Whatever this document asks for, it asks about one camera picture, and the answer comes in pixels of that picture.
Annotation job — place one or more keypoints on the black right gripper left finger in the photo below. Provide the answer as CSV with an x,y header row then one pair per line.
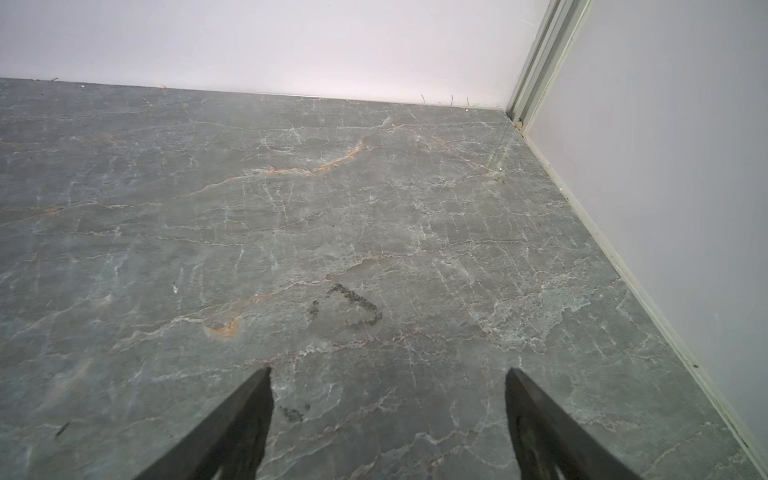
x,y
229,443

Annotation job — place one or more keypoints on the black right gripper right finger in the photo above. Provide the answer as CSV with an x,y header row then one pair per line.
x,y
547,442

